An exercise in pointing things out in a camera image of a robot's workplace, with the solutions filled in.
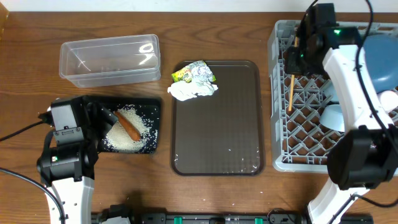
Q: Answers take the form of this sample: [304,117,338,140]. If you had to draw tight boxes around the pile of white rice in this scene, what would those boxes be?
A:
[104,105,159,154]

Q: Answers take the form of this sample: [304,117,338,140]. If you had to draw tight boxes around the wooden chopstick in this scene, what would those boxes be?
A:
[288,37,299,112]

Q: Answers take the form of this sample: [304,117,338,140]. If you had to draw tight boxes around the orange carrot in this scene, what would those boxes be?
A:
[114,111,141,141]

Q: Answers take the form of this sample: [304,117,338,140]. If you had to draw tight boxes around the light blue cup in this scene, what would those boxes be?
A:
[323,83,339,103]

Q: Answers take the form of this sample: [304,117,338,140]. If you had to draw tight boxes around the dark blue bowl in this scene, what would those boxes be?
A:
[364,34,397,93]

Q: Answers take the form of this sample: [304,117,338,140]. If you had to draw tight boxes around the white tissue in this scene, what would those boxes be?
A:
[167,81,218,101]

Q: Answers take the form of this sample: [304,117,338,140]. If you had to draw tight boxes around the light blue small bowl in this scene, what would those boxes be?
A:
[320,105,345,132]

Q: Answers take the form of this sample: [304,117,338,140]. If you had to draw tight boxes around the yellow green snack wrapper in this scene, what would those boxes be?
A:
[171,60,217,84]

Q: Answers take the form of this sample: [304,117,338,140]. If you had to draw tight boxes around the pink cup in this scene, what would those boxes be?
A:
[377,90,398,113]

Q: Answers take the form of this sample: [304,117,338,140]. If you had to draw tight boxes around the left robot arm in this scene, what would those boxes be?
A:
[37,95,118,223]

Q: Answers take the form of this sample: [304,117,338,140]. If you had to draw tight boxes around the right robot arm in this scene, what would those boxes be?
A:
[284,1,397,223]

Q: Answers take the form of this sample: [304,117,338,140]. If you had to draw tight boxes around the grey dishwasher rack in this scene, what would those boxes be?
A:
[267,19,398,174]

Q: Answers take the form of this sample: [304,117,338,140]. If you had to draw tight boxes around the black rectangular tray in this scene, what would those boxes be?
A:
[88,96,161,154]

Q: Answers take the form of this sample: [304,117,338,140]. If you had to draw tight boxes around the clear plastic container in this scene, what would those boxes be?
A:
[59,34,161,88]

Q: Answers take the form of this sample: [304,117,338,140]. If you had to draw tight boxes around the crumpled silver foil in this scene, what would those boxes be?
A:
[190,61,216,83]

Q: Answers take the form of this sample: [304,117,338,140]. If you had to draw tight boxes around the brown serving tray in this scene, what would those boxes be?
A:
[170,60,265,176]

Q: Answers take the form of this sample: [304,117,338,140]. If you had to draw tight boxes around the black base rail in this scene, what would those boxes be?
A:
[90,203,374,224]

